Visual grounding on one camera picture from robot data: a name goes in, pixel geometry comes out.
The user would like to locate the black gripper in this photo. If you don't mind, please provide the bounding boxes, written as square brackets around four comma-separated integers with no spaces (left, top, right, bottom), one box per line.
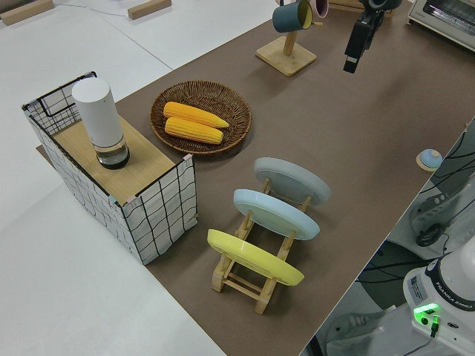
[342,9,385,74]

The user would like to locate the gray plate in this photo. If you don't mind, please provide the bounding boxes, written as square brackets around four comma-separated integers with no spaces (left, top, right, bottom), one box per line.
[253,156,332,205]

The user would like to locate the light blue plate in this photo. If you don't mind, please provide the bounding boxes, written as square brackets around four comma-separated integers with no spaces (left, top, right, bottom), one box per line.
[233,188,321,242]

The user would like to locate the yellow plate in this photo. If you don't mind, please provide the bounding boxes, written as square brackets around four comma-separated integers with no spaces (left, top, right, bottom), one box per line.
[206,228,306,287]

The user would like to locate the low wooden plate rack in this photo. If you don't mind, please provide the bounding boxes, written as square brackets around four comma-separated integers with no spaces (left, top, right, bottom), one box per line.
[211,177,312,315]

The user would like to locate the wooden mug tree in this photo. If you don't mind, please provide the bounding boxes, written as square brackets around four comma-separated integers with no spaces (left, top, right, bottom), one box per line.
[255,0,318,78]

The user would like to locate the pink mug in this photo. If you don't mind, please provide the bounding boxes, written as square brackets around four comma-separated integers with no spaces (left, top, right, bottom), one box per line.
[309,0,330,19]

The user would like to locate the dark blue mug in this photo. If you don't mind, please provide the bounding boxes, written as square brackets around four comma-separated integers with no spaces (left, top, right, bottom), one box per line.
[272,0,315,33]

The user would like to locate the white toaster oven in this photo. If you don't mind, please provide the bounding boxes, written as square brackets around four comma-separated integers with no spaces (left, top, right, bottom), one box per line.
[405,0,475,55]

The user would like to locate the round wicker basket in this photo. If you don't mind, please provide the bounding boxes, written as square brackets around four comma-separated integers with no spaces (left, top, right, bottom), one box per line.
[149,80,253,154]

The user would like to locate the yellow corn cob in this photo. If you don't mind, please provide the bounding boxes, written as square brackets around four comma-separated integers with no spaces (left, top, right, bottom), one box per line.
[164,116,225,145]
[163,102,230,129]

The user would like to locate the gray power strip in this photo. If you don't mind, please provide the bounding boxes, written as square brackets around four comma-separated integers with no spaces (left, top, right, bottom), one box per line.
[410,185,457,238]

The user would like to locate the small wooden block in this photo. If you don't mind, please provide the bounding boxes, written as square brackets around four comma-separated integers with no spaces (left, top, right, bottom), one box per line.
[127,0,173,19]
[0,3,33,26]

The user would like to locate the coiled black cable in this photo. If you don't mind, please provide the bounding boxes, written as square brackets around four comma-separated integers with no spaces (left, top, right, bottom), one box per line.
[415,224,442,248]

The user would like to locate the wire shelf with wooden top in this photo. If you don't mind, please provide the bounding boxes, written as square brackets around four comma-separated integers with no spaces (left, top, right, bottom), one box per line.
[21,70,197,266]

